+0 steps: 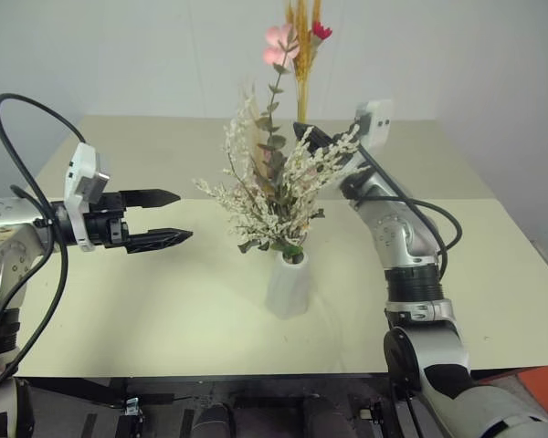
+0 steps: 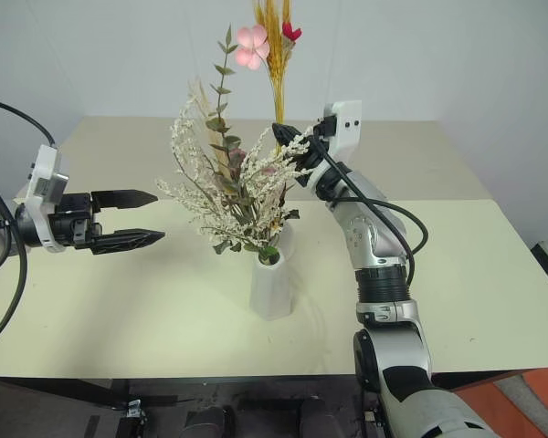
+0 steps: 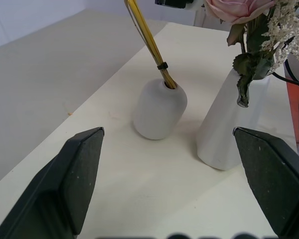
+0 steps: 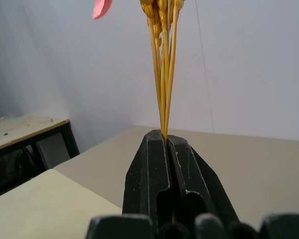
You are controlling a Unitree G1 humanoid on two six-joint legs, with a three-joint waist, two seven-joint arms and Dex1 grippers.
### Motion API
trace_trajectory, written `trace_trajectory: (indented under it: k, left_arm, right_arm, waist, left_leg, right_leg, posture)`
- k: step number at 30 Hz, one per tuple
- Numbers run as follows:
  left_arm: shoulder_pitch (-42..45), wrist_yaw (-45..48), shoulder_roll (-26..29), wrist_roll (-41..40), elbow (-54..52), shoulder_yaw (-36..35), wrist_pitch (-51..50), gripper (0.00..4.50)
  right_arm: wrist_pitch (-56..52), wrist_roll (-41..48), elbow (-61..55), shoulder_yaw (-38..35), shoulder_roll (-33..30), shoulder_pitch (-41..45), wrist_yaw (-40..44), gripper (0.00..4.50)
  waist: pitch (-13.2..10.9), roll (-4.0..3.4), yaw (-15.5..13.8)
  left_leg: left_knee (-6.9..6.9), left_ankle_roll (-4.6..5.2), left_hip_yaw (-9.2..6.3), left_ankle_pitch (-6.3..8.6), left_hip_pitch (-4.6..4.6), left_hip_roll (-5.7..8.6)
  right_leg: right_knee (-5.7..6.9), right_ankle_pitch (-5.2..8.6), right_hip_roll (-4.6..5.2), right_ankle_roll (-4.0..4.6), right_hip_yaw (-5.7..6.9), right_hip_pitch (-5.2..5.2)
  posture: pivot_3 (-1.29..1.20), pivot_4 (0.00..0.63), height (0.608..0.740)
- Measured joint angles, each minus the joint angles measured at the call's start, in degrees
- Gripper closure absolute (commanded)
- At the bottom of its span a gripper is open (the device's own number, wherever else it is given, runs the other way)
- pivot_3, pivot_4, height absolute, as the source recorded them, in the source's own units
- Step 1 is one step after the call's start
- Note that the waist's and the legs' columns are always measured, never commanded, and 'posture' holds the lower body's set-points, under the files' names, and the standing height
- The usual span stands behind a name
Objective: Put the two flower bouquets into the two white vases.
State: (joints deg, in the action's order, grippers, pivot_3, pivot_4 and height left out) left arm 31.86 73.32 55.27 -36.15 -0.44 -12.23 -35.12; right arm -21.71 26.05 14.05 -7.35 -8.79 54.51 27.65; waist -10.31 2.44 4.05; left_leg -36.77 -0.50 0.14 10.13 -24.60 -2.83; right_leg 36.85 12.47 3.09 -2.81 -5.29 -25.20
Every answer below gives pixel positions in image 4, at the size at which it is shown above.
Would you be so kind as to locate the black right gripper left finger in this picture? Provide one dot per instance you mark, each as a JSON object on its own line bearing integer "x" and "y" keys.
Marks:
{"x": 149, "y": 174}

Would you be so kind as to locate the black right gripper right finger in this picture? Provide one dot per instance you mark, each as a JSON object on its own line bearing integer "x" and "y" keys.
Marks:
{"x": 196, "y": 179}

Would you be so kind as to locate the yellow wheat stalk bouquet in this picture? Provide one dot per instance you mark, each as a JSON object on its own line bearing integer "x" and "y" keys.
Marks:
{"x": 165, "y": 62}

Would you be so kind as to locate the pink flower petal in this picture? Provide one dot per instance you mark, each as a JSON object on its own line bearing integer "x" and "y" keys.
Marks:
{"x": 101, "y": 8}

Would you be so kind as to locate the black-framed wooden side table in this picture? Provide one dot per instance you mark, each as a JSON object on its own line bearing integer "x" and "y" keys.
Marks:
{"x": 27, "y": 139}

